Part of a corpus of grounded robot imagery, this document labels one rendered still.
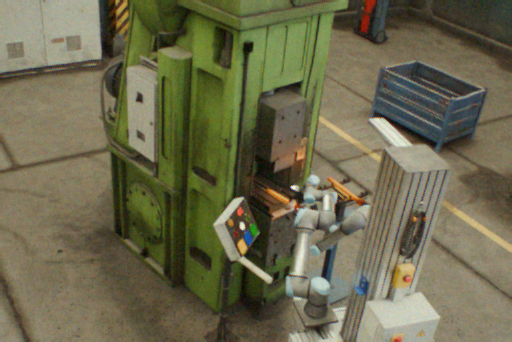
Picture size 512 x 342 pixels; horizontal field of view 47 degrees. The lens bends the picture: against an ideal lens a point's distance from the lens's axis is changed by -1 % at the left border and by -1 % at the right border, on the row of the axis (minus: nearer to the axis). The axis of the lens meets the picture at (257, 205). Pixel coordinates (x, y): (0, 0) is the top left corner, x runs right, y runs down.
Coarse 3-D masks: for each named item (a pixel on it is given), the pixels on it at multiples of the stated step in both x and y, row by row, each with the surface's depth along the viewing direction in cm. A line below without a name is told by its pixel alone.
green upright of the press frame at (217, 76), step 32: (224, 32) 372; (256, 32) 360; (192, 64) 392; (224, 64) 372; (256, 64) 374; (192, 96) 404; (224, 96) 379; (256, 96) 388; (192, 128) 416; (224, 128) 390; (192, 160) 429; (224, 160) 401; (192, 192) 445; (224, 192) 412; (192, 224) 462; (192, 256) 477; (224, 256) 445; (192, 288) 490
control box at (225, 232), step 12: (240, 204) 394; (228, 216) 380; (240, 216) 392; (252, 216) 405; (216, 228) 377; (228, 228) 377; (240, 228) 389; (228, 240) 379; (240, 240) 386; (252, 240) 399; (228, 252) 384; (240, 252) 384
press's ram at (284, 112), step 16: (272, 96) 402; (288, 96) 404; (272, 112) 389; (288, 112) 395; (304, 112) 408; (272, 128) 394; (288, 128) 404; (256, 144) 412; (272, 144) 400; (288, 144) 412; (272, 160) 408
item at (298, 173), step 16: (320, 16) 395; (320, 32) 403; (320, 48) 411; (320, 64) 420; (304, 80) 415; (320, 80) 429; (304, 96) 423; (320, 96) 438; (304, 160) 461; (272, 176) 473; (288, 176) 459; (304, 176) 473
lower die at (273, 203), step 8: (256, 176) 463; (264, 184) 455; (256, 192) 445; (264, 192) 446; (256, 200) 441; (264, 200) 438; (272, 200) 438; (280, 200) 437; (264, 208) 437; (272, 208) 435; (280, 208) 442
